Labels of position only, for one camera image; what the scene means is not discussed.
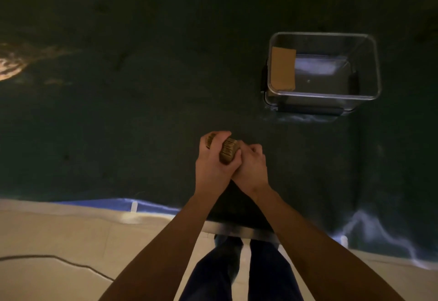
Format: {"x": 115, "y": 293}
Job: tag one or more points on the person's right hand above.
{"x": 252, "y": 174}

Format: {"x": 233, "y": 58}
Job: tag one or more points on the person's left hand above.
{"x": 209, "y": 170}

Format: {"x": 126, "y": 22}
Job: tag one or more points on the person's left fingers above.
{"x": 219, "y": 140}

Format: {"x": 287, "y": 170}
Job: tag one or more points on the person's right fingers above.
{"x": 251, "y": 151}

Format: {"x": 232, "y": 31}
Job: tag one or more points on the brown cardboard piece with print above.
{"x": 230, "y": 152}

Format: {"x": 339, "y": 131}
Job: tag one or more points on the person's left forearm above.
{"x": 164, "y": 253}

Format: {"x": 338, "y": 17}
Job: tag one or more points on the person's right forearm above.
{"x": 314, "y": 253}

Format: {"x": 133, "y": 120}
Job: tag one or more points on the plain brown cardboard piece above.
{"x": 283, "y": 69}

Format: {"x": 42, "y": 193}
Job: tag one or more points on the dark green table cloth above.
{"x": 137, "y": 88}

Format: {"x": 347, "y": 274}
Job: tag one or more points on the white tape strip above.
{"x": 134, "y": 206}
{"x": 344, "y": 241}

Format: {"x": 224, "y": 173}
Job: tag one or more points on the clear plastic storage bin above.
{"x": 325, "y": 71}

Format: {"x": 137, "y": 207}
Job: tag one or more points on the person's legs in dark trousers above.
{"x": 267, "y": 273}

